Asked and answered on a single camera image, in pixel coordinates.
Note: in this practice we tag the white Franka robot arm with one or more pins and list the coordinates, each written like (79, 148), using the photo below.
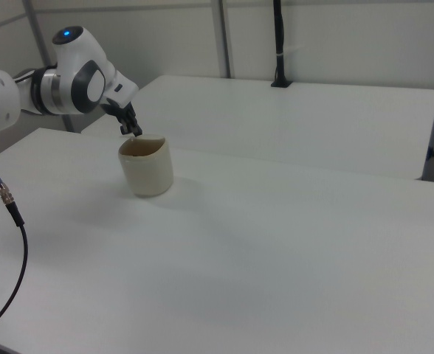
(73, 81)

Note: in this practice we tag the white table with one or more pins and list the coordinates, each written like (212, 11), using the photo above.
(294, 121)

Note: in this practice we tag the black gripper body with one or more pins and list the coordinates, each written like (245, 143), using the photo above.
(119, 110)

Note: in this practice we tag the cream round trash bin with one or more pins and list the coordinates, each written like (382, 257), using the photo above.
(150, 175)

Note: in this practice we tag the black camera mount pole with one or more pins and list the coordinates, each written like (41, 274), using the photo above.
(278, 37)

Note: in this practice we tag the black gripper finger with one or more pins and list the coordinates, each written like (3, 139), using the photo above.
(136, 128)
(126, 127)

